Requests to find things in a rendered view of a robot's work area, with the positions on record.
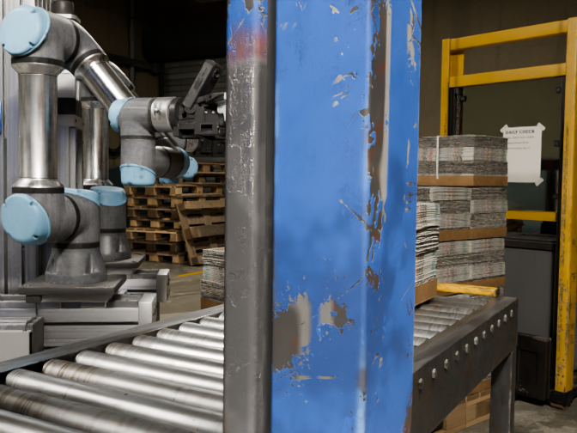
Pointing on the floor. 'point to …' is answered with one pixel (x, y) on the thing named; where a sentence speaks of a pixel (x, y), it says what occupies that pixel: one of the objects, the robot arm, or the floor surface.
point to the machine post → (320, 215)
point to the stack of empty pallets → (167, 234)
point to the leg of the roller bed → (503, 395)
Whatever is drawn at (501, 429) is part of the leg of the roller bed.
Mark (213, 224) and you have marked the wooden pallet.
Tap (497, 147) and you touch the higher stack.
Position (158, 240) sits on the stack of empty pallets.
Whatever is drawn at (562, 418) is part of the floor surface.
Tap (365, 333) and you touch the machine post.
